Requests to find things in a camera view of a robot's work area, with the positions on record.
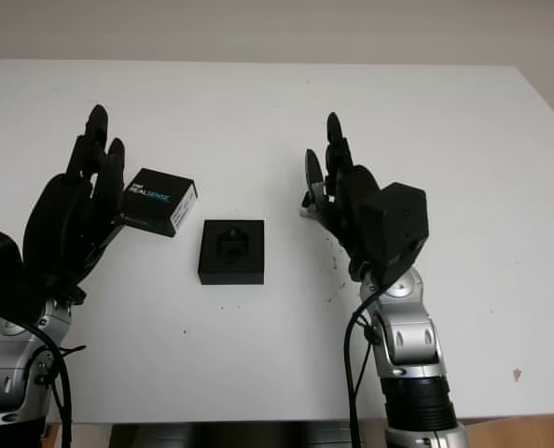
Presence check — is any dark grey robot torso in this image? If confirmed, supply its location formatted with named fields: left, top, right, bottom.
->
left=108, top=422, right=390, bottom=448

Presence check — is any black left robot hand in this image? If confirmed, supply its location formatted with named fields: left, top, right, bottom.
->
left=21, top=105, right=133, bottom=305

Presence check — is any small silver depth camera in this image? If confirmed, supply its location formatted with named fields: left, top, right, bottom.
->
left=298, top=194, right=318, bottom=219

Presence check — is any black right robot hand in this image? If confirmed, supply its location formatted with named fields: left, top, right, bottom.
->
left=299, top=111, right=386, bottom=282

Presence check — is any black box base with insert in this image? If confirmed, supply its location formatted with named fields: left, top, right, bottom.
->
left=196, top=218, right=265, bottom=287

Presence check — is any black RealSense box lid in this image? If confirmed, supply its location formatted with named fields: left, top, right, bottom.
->
left=117, top=167, right=200, bottom=239

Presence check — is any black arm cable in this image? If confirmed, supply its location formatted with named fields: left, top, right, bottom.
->
left=22, top=321, right=90, bottom=448
left=344, top=279, right=386, bottom=448

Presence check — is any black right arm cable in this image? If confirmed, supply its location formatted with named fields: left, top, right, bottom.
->
left=344, top=279, right=386, bottom=448

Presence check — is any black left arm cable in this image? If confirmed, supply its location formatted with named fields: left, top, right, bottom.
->
left=22, top=321, right=90, bottom=448

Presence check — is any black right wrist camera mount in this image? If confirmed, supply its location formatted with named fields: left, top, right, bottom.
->
left=360, top=181, right=430, bottom=277

